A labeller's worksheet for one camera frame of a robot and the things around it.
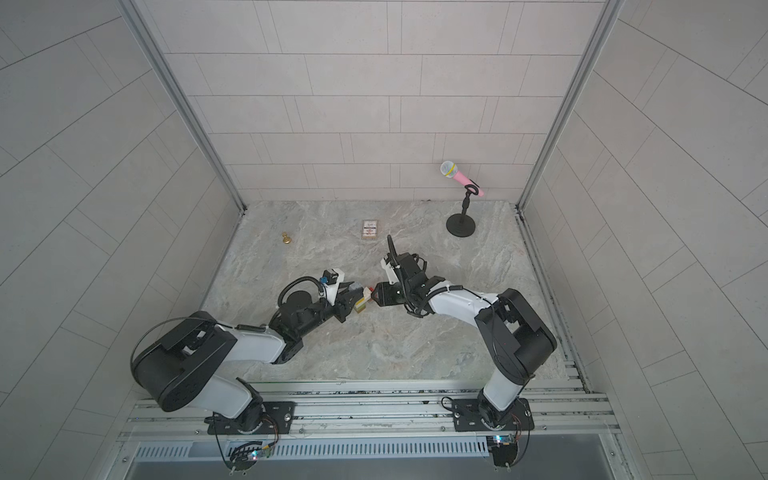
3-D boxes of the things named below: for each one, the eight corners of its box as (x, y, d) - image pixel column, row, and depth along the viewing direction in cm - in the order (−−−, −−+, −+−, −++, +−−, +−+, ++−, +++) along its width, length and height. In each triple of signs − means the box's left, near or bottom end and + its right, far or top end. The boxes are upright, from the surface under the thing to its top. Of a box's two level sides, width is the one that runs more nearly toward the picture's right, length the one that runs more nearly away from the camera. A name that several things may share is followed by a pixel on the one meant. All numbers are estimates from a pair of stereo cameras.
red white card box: (361, 238, 109) (361, 234, 107) (363, 224, 114) (362, 220, 112) (377, 238, 109) (377, 234, 108) (378, 224, 114) (378, 220, 112)
